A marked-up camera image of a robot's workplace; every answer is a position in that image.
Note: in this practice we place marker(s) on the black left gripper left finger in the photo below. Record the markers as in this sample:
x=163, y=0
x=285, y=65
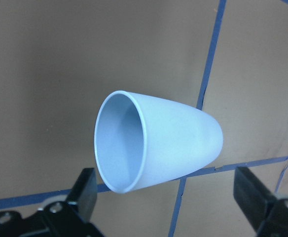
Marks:
x=67, y=216

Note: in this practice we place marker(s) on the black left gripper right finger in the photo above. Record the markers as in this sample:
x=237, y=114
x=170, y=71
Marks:
x=267, y=212

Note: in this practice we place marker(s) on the light blue cup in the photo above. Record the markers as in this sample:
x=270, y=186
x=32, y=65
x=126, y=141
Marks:
x=142, y=141

